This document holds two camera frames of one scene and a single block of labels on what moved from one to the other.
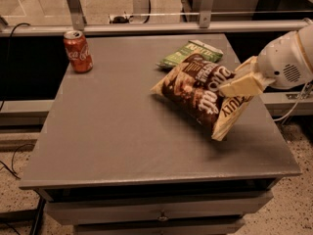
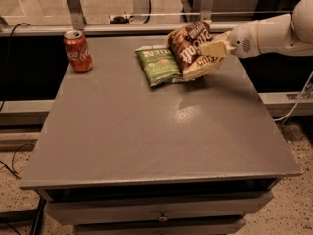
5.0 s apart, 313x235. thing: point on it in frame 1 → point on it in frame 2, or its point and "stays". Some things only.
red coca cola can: (78, 51) stays
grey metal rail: (297, 25) stays
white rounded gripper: (280, 63) → (244, 40)
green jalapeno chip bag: (180, 54) → (159, 65)
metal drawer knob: (162, 217) stays
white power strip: (125, 19) stays
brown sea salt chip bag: (193, 86) → (186, 40)
